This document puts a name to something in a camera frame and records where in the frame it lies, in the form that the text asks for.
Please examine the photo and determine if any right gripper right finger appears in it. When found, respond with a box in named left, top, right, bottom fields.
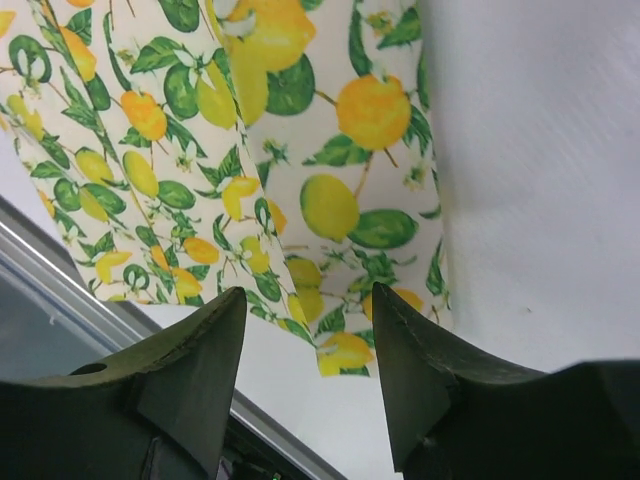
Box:
left=372, top=283, right=639, bottom=479

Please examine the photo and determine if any lemon print skirt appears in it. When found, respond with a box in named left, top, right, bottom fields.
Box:
left=1, top=1, right=452, bottom=377

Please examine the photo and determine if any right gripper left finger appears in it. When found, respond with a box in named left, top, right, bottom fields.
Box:
left=1, top=287, right=247, bottom=479

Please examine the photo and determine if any aluminium rail frame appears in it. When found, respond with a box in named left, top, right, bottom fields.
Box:
left=1, top=202, right=338, bottom=479

